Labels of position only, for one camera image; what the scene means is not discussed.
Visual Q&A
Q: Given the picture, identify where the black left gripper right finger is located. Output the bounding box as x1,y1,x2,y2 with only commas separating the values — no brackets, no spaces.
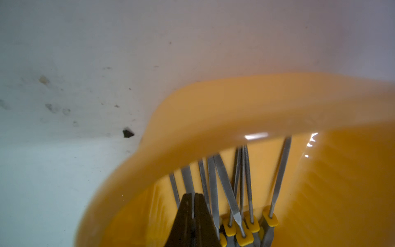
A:
193,193,221,247

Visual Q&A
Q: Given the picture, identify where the yellow plastic storage tray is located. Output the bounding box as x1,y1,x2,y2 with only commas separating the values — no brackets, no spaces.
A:
75,73,395,247

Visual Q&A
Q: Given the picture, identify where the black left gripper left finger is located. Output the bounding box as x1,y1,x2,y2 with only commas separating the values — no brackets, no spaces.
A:
164,193,192,247

